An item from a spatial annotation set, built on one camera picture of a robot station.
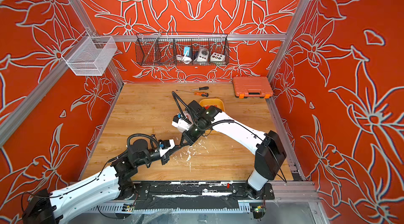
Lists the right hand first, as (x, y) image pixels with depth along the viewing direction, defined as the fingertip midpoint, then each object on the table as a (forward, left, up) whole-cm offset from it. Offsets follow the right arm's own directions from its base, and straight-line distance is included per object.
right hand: (178, 145), depth 70 cm
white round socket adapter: (+50, -11, +14) cm, 53 cm away
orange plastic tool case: (+58, -44, -21) cm, 76 cm away
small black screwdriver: (+53, -9, -18) cm, 57 cm away
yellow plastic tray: (+37, -20, -14) cm, 44 cm away
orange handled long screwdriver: (+47, -5, -17) cm, 50 cm away
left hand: (+1, 0, -3) cm, 3 cm away
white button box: (+52, -18, +11) cm, 56 cm away
